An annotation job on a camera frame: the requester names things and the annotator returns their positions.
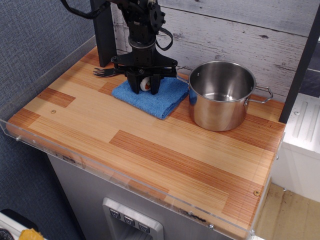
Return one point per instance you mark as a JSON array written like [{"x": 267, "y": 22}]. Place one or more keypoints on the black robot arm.
[{"x": 144, "y": 19}]

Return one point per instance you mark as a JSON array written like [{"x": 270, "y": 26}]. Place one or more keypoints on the black right frame post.
[{"x": 301, "y": 70}]

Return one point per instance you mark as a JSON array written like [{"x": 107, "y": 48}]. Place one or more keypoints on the black left frame post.
[{"x": 105, "y": 37}]

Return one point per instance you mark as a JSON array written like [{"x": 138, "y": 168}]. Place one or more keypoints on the yellow object at corner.
[{"x": 30, "y": 234}]

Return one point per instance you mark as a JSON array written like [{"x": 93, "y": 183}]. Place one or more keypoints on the clear acrylic table guard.
[{"x": 218, "y": 178}]

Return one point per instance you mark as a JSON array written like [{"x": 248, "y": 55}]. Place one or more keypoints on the grey cabinet with dispenser panel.
[{"x": 107, "y": 210}]

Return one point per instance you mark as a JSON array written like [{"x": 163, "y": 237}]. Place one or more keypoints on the black frame post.
[
  {"x": 105, "y": 37},
  {"x": 301, "y": 70}
]

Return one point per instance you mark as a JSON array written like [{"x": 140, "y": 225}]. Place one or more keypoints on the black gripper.
[{"x": 144, "y": 63}]

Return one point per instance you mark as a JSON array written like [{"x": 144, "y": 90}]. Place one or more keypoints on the blue folded towel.
[{"x": 171, "y": 92}]

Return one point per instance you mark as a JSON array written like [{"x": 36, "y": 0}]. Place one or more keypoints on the fork with blue handle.
[{"x": 104, "y": 72}]

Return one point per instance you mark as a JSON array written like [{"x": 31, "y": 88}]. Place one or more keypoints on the stainless steel pot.
[{"x": 220, "y": 93}]

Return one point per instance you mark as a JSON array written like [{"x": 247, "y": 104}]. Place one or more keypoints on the white toy sink unit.
[{"x": 297, "y": 164}]

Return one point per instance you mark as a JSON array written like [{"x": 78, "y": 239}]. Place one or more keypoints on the plush sushi roll toy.
[{"x": 145, "y": 84}]

